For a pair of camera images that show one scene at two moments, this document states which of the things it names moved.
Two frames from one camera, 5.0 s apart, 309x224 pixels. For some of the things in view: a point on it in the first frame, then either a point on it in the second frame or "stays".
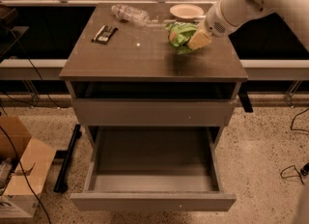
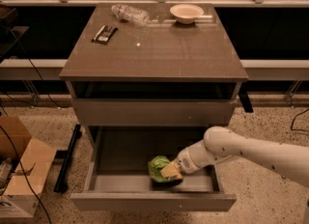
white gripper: [213, 22] → [185, 162]
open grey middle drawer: [156, 169] stays
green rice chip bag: [180, 34] → [154, 167]
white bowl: [186, 11] stays
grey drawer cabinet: [157, 115] stays
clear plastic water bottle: [130, 14] stays
